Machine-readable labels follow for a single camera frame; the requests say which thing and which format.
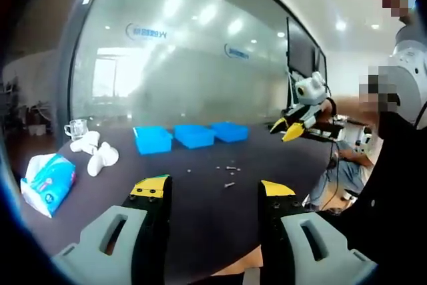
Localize large black monitor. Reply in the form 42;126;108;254
286;17;317;79

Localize black wrist strap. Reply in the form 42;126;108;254
325;97;338;123

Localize white plastic fittings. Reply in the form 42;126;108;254
86;141;120;178

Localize black equipment rack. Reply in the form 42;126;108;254
302;121;344;139

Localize clear glass mug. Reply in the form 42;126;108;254
64;119;89;141

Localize blue logo decal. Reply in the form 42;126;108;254
125;22;168;42
224;43;250;59

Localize blue plastic bin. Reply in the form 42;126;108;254
132;125;173;156
209;121;250;144
173;123;217;150

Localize small dark monitor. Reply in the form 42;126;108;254
314;44;328;82

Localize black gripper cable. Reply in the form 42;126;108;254
324;140;342;213

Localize white crumpled cloth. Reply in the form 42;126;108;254
69;130;101;154

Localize black door frame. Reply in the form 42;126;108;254
55;0;116;148

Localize white chest-worn device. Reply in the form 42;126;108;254
386;26;427;127

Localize black device cable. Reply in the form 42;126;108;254
413;101;427;127

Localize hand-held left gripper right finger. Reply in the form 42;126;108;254
258;180;380;285

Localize colourful blue pink item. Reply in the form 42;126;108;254
19;153;77;219

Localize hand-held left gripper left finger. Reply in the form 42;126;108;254
49;174;173;285

